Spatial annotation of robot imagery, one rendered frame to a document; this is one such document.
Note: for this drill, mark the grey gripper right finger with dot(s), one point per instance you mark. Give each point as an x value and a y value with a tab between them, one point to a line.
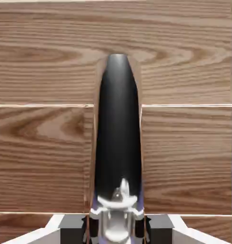
159	228

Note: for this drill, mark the light wood cabinet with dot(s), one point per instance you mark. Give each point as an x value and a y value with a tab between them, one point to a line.
203	105

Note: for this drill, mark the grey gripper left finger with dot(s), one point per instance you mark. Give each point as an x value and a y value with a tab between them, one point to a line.
72	228

